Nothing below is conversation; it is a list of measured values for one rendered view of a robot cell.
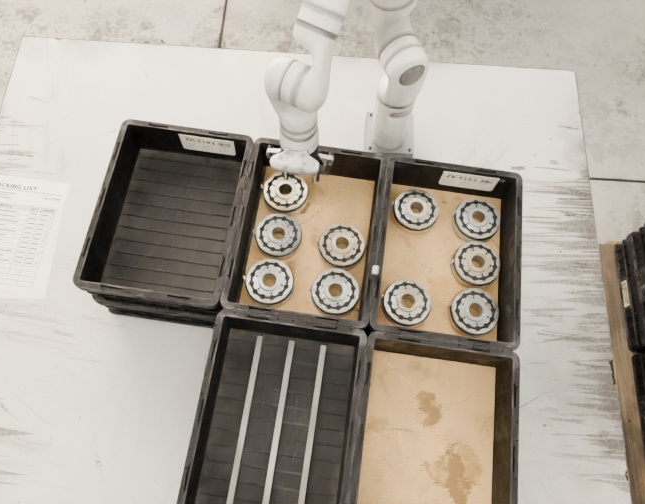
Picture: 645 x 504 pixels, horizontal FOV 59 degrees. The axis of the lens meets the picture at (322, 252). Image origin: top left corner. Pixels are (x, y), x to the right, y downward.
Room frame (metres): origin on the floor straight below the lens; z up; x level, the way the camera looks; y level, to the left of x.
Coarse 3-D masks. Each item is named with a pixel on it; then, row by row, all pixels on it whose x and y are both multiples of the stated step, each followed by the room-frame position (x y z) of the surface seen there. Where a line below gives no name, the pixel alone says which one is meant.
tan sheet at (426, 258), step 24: (432, 192) 0.63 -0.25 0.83; (408, 240) 0.50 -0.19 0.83; (432, 240) 0.51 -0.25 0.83; (456, 240) 0.51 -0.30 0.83; (384, 264) 0.44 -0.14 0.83; (408, 264) 0.44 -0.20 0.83; (432, 264) 0.45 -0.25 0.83; (384, 288) 0.38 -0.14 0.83; (432, 288) 0.39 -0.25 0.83; (456, 288) 0.40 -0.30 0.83; (432, 312) 0.34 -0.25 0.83
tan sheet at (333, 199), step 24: (288, 192) 0.60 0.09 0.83; (312, 192) 0.60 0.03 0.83; (336, 192) 0.61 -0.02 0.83; (360, 192) 0.61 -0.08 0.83; (264, 216) 0.53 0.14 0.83; (312, 216) 0.54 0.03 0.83; (336, 216) 0.55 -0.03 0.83; (360, 216) 0.55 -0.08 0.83; (312, 240) 0.48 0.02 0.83; (288, 264) 0.42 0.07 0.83; (312, 264) 0.42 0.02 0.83; (360, 264) 0.43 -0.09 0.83; (360, 288) 0.38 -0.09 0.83; (312, 312) 0.31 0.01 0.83
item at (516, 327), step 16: (400, 160) 0.65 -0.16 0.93; (416, 160) 0.65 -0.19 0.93; (496, 176) 0.63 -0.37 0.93; (512, 176) 0.63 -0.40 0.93; (384, 192) 0.57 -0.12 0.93; (384, 208) 0.53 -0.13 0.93; (384, 224) 0.49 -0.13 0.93; (384, 240) 0.45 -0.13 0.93; (416, 336) 0.26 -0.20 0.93; (432, 336) 0.26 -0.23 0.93; (448, 336) 0.26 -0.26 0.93; (464, 336) 0.26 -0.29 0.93; (512, 336) 0.27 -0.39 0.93
